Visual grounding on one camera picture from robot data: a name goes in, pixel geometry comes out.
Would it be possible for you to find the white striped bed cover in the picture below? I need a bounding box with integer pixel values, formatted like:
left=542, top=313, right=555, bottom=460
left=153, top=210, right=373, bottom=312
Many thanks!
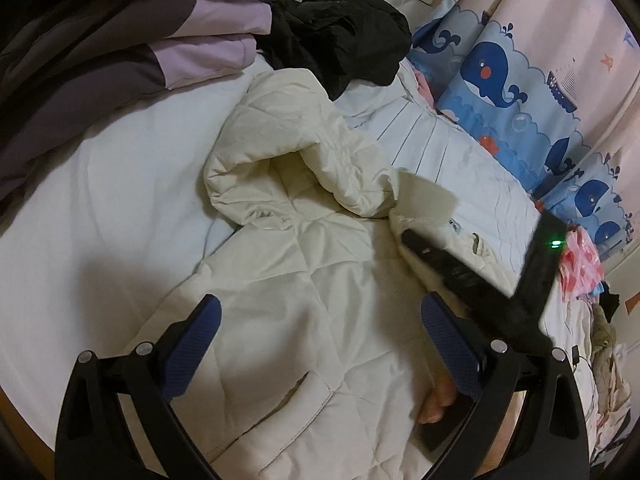
left=0, top=55, right=601, bottom=480

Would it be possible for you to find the blue whale print curtain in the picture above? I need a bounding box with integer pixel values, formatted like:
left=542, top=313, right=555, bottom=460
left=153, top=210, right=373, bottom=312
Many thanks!
left=407, top=0, right=631, bottom=261

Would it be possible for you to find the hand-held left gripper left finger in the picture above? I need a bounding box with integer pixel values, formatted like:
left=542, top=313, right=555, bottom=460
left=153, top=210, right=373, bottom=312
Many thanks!
left=54, top=294, right=223, bottom=480

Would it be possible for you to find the pile of mixed clothes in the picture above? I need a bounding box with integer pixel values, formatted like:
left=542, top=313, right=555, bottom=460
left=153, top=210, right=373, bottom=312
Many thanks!
left=575, top=280, right=640, bottom=461

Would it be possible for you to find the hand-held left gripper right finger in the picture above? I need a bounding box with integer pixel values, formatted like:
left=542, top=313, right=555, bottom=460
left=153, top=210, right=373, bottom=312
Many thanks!
left=421, top=292, right=593, bottom=480

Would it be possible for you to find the person's right hand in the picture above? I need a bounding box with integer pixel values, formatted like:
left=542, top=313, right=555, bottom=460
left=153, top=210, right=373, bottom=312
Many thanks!
left=417, top=374, right=457, bottom=424

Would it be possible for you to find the pink ruffled cloth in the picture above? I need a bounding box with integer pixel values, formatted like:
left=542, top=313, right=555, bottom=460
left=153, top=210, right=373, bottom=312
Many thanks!
left=557, top=225, right=603, bottom=306

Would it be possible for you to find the cream quilted coat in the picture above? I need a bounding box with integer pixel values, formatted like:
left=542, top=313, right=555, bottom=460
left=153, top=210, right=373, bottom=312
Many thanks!
left=120, top=69, right=521, bottom=480

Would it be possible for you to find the black garment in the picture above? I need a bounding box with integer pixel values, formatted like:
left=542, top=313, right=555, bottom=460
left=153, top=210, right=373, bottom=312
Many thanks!
left=257, top=0, right=413, bottom=101

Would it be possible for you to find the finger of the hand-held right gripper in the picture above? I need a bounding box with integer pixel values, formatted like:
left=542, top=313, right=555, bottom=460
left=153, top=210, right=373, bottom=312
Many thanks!
left=401, top=229, right=518, bottom=331

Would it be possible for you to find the pink curtain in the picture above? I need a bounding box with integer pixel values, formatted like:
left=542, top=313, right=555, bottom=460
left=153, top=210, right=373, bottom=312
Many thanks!
left=440, top=0, right=640, bottom=241

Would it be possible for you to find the purple and grey jacket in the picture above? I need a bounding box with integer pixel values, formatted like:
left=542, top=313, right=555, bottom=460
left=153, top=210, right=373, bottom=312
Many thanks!
left=0, top=0, right=273, bottom=211

